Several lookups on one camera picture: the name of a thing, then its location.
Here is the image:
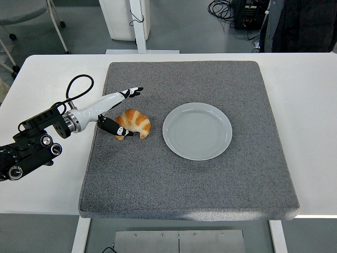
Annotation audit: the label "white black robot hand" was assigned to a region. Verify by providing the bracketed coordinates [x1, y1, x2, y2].
[76, 86, 144, 140]

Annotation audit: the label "golden croissant bread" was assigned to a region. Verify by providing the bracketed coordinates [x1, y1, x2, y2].
[115, 109, 152, 141]

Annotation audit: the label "grey round plate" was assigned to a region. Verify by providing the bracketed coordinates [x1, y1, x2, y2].
[162, 102, 233, 161]

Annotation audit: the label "grey metal plate with screws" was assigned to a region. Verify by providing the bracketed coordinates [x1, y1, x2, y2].
[113, 229, 246, 253]

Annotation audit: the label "white cabinet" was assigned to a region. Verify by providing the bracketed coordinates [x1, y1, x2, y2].
[99, 0, 151, 42]

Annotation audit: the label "grey speckled mat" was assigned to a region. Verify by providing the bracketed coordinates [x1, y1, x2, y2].
[78, 61, 300, 221]

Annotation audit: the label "grey chair with white legs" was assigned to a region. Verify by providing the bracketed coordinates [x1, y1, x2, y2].
[0, 0, 72, 80]

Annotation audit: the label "white table leg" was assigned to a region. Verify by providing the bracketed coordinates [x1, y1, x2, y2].
[71, 218, 92, 253]
[269, 220, 288, 253]

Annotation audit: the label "black electronics box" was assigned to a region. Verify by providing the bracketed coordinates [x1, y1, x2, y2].
[231, 0, 271, 30]

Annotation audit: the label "person in dark coat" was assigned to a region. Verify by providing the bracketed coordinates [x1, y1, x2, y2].
[258, 0, 337, 53]

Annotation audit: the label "white stand post with base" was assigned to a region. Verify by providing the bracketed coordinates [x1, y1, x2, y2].
[105, 0, 181, 55]

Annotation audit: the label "small black cable on post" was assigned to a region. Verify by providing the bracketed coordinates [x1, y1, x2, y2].
[128, 14, 145, 26]

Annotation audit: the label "tangled black floor cables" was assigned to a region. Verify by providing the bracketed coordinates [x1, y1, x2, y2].
[207, 0, 235, 28]

